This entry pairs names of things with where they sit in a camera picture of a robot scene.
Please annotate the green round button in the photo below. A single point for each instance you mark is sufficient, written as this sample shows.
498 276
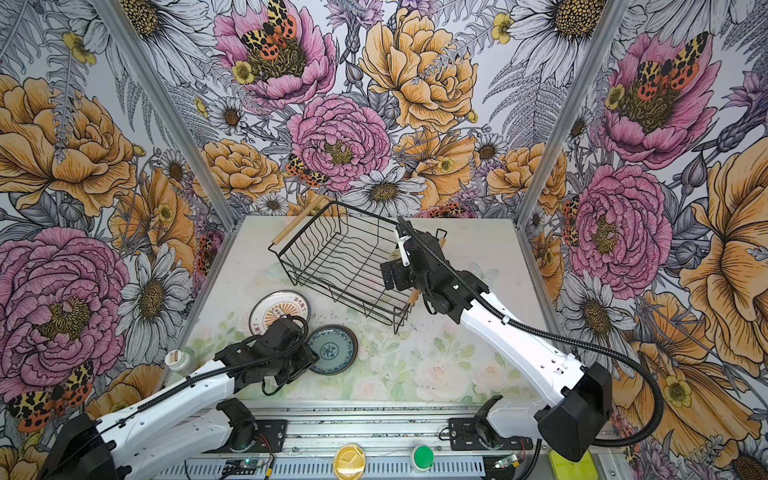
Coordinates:
422 458

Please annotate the gold round button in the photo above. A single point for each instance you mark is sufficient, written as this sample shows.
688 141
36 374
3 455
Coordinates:
349 462

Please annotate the lime green button right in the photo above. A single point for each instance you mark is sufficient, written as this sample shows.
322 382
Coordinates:
563 469

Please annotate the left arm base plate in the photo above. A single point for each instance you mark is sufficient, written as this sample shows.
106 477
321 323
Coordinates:
265 436

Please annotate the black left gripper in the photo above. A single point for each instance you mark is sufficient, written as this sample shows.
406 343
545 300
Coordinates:
305 360

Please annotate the small white jar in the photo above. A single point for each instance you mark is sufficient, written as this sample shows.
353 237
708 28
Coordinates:
179 362

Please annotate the dark grey small plate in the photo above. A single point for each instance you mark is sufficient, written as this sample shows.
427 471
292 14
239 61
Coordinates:
336 347

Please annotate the aluminium corner post left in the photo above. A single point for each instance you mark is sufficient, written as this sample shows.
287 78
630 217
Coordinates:
118 24

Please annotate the white plate orange pattern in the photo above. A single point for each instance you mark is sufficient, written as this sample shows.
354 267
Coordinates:
276 305

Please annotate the small circuit board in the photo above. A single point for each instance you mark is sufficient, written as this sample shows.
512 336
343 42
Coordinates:
244 466

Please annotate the black wire dish rack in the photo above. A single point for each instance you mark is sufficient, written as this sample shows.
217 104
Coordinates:
336 249

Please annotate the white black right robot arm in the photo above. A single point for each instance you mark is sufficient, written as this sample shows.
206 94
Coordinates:
575 399

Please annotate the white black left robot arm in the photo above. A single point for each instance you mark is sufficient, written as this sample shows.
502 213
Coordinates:
197 414

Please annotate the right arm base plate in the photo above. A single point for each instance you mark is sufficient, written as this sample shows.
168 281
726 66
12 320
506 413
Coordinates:
469 434

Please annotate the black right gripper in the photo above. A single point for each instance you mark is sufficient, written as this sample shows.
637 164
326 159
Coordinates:
397 266

